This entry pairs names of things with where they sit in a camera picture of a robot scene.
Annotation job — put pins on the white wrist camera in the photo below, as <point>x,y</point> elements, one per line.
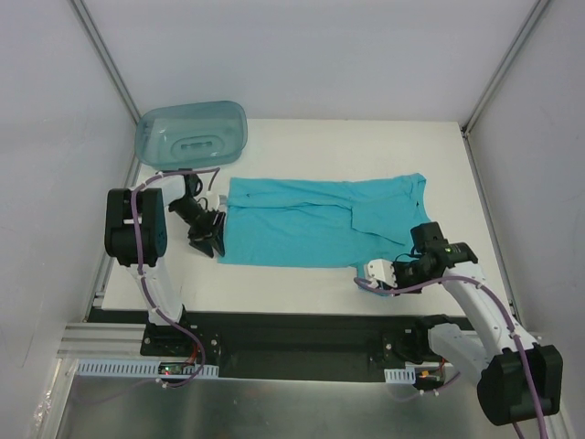
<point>381,273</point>
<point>215,199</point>

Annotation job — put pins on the white cable duct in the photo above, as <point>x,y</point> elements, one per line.
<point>406,376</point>
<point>135,369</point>

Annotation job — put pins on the left aluminium frame post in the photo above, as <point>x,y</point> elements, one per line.
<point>90,28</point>

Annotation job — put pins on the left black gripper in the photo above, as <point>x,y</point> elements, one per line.
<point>208,224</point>

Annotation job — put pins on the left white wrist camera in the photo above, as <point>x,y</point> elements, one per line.
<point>215,199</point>

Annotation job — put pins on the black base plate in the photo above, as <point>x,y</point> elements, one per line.
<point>292,347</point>

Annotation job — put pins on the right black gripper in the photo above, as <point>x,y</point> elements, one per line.
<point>401,274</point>

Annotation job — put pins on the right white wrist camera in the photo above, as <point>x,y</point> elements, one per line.
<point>381,273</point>

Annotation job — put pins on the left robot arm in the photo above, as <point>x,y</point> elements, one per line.
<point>136,237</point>

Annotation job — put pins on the aluminium frame post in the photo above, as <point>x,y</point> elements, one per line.
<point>529,24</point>
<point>90,28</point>

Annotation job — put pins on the teal t shirt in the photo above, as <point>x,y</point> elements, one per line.
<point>322,224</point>

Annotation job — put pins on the right white cable duct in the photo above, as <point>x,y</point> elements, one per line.
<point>406,376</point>

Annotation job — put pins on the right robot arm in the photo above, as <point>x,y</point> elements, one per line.
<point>516,378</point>

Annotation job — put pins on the right aluminium frame post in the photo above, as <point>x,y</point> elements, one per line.
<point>529,24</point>

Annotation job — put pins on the left white cable duct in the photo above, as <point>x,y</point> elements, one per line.
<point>135,369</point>

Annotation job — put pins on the translucent blue plastic bin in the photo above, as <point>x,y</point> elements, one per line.
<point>195,135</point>

